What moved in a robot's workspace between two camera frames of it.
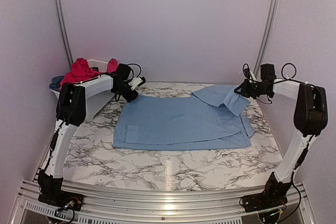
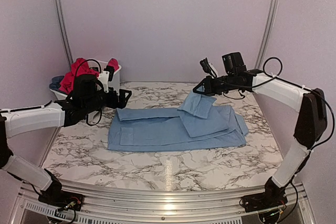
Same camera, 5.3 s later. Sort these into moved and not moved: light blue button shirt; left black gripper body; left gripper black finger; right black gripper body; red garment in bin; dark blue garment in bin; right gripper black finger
Moved: light blue button shirt; right gripper black finger; left gripper black finger; right black gripper body; left black gripper body
Not moved: red garment in bin; dark blue garment in bin
